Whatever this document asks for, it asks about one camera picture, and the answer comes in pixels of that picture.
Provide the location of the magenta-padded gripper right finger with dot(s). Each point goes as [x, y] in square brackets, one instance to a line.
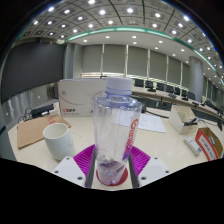
[141, 163]

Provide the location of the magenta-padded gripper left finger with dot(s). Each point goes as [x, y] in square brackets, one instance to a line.
[83, 160]

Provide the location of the clear plastic water bottle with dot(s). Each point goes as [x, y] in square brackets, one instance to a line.
[115, 133]

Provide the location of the white ceramic mug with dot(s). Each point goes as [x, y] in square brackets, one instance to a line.
[58, 143]

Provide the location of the white paper sheet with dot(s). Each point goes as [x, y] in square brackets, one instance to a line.
[151, 122]

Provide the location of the white remote control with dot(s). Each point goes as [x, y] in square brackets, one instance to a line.
[192, 145]

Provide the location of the small open white box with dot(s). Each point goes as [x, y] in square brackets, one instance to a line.
[178, 121]

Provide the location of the brown paper envelope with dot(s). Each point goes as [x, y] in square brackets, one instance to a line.
[31, 131]

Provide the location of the large white cardboard box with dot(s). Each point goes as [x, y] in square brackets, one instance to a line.
[78, 96]

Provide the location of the black power adapter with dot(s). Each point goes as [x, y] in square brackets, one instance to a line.
[42, 110]

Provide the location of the long curved conference desk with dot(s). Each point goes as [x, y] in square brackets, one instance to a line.
[160, 95]

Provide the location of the small teal block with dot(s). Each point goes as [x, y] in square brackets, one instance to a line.
[212, 140]

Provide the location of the row of black office chairs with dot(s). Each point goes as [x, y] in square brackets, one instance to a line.
[160, 86]

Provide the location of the brown cardboard tray red side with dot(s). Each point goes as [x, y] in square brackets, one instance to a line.
[218, 141]

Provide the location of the group of ceiling lights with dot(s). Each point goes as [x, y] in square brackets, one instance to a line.
[102, 12]

